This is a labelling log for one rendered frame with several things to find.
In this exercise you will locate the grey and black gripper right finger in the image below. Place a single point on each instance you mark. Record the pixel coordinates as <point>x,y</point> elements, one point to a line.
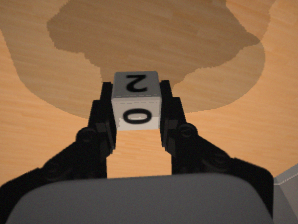
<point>190,153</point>

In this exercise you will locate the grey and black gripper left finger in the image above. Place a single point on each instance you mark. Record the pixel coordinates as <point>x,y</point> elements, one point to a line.
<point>85,158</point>

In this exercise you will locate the grey number cube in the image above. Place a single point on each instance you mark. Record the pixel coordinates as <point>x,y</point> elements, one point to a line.
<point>136,100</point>

